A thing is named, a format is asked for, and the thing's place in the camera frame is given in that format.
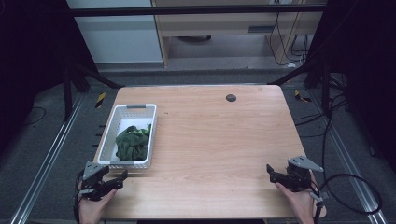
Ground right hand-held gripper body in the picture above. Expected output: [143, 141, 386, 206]
[285, 155, 325, 192]

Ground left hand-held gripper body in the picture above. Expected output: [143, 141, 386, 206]
[80, 160, 110, 202]

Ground person's right hand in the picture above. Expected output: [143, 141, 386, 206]
[275, 172, 328, 224]

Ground person's left hand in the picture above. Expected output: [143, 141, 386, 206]
[77, 181, 118, 224]

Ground white perforated plastic basket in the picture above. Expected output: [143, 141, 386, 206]
[96, 103, 158, 170]

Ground dark green cloth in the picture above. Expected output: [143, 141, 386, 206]
[114, 123, 153, 162]

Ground yellow black tape marker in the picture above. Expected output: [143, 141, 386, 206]
[94, 91, 107, 109]
[293, 89, 313, 104]

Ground black metal stand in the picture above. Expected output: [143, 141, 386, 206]
[266, 54, 333, 117]
[61, 60, 126, 122]

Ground black curtain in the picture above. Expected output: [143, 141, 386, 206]
[305, 0, 396, 174]
[0, 0, 98, 153]

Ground white cabinet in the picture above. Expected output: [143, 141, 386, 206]
[65, 0, 163, 65]

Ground black horizontal metal bar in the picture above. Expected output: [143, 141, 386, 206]
[69, 4, 327, 18]

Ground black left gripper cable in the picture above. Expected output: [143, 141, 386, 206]
[72, 169, 86, 224]

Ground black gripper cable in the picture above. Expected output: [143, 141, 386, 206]
[308, 173, 383, 224]
[72, 169, 86, 224]

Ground black floor cable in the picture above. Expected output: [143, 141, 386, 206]
[21, 105, 48, 127]
[293, 74, 354, 188]

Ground aluminium floor rail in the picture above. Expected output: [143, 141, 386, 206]
[9, 92, 86, 224]
[310, 89, 389, 224]

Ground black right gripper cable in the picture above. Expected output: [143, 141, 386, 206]
[308, 173, 383, 224]

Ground black hanging desk cables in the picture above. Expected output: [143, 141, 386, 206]
[268, 11, 310, 67]

